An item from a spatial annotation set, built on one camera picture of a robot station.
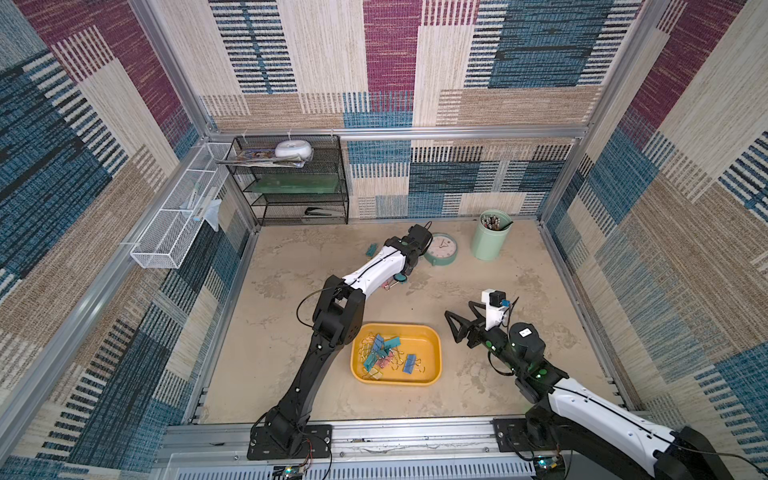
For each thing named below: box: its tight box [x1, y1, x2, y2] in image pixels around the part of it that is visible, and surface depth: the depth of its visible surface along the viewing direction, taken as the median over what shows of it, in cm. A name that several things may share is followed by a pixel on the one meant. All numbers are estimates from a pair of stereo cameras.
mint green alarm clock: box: [423, 232, 458, 267], surface depth 110 cm
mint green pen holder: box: [471, 209, 514, 261], surface depth 104 cm
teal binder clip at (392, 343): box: [384, 337, 401, 350], surface depth 91 cm
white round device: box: [274, 140, 312, 159], surface depth 91 cm
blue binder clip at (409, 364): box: [402, 354, 416, 374], surface depth 86 cm
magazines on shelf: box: [216, 149, 307, 168], surface depth 82 cm
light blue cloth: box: [204, 199, 222, 232], surface depth 80 cm
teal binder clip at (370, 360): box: [364, 352, 378, 372], surface depth 85 cm
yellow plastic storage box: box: [351, 323, 443, 386], surface depth 87 cm
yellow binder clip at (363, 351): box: [358, 338, 369, 361], surface depth 87 cm
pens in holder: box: [482, 214, 501, 231], surface depth 98 cm
